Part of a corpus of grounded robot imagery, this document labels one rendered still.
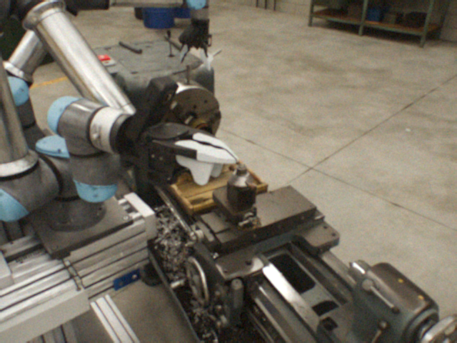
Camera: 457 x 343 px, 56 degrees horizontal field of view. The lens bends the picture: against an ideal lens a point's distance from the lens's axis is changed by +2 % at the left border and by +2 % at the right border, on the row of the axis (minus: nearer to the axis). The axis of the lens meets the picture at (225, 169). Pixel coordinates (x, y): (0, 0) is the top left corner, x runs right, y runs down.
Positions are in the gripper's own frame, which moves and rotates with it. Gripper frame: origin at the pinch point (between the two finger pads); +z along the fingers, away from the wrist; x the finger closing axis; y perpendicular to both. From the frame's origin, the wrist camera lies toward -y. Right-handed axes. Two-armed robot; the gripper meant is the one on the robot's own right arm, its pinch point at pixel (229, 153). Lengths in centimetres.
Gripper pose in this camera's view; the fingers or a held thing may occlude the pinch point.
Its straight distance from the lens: 61.2
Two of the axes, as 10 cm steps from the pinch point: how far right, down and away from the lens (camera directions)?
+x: -5.2, 3.3, -7.9
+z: 8.5, 2.7, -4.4
